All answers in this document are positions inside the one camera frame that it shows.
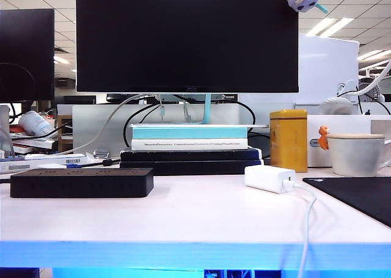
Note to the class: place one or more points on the white charger block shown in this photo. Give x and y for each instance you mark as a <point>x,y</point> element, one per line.
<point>265,178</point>

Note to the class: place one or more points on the black power strip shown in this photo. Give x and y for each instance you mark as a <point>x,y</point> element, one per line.
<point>82,186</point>

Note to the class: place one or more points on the teal book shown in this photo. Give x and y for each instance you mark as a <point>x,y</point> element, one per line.
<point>189,133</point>

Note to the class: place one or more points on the teal silver monitor stand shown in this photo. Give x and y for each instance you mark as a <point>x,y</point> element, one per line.
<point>207,107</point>

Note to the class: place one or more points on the large black monitor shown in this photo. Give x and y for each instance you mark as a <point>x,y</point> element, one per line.
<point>183,39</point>

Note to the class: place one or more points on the yellow tin can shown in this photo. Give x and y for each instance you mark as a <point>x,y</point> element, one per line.
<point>288,143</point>

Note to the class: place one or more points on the shiny metal clip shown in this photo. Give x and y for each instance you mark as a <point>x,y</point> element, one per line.
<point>101,154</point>

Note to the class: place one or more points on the orange fox figurine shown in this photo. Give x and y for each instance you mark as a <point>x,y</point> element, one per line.
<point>323,139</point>

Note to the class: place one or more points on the white box with barcode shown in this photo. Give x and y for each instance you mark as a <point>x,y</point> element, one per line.
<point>61,160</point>

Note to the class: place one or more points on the white rounded object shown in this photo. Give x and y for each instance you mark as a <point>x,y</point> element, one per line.
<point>336,106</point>

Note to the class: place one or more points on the white partition board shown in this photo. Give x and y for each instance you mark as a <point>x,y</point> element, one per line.
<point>327,67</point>

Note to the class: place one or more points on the small white flat box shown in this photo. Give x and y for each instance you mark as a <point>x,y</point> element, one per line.
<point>50,166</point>

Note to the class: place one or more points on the white cardboard box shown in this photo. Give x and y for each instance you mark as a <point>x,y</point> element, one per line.
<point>345,123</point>

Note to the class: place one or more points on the wooden mug lid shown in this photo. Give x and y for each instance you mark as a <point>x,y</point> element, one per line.
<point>355,135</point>

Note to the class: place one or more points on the white ceramic mug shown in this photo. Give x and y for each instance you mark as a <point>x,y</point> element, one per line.
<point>354,155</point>

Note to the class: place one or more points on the white plastic bottle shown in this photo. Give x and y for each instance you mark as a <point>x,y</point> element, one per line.
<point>35,123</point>

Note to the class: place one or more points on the pile of books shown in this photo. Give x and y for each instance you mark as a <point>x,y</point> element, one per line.
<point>33,143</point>

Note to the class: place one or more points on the black mouse pad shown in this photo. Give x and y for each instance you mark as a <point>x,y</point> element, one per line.
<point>360,195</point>

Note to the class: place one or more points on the white desk fan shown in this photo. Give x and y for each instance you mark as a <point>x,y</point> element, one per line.
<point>377,94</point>

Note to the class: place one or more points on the white panel edge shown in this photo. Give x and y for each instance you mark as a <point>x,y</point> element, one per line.
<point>3,122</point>

